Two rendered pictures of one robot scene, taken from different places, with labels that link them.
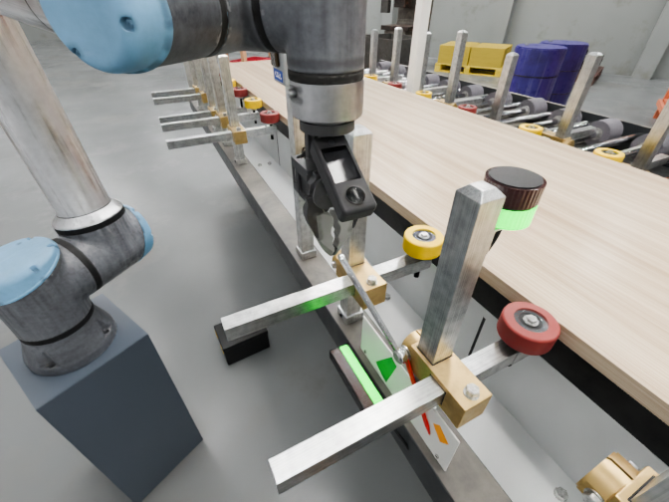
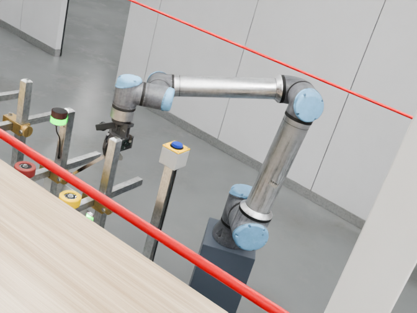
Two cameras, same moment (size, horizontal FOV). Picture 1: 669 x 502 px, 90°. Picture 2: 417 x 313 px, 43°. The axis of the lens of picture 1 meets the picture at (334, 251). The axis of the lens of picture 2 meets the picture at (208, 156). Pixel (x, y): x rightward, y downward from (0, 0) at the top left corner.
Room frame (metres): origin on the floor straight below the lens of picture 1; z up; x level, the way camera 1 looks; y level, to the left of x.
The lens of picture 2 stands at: (2.17, -0.80, 1.98)
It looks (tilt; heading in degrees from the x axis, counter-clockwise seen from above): 25 degrees down; 144
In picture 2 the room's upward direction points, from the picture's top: 16 degrees clockwise
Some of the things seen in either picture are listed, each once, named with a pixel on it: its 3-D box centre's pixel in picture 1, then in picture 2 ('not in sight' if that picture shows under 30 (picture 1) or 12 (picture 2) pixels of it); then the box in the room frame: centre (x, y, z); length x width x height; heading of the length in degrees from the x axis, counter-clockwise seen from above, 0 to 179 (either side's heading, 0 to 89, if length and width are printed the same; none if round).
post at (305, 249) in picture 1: (301, 181); (158, 218); (0.77, 0.08, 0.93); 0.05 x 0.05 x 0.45; 27
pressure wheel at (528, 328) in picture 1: (519, 342); (23, 177); (0.34, -0.30, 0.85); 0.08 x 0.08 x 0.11
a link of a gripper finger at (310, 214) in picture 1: (320, 209); not in sight; (0.42, 0.02, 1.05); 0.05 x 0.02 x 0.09; 117
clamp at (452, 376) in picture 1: (442, 372); (54, 172); (0.29, -0.16, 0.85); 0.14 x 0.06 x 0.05; 27
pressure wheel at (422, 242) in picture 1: (420, 255); (68, 207); (0.56, -0.18, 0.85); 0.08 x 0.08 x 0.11
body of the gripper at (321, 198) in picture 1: (325, 160); (120, 133); (0.45, 0.01, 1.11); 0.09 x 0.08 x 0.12; 27
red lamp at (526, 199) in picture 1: (512, 186); (59, 113); (0.33, -0.19, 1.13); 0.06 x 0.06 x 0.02
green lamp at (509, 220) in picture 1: (505, 207); (58, 119); (0.33, -0.19, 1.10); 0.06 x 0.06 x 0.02
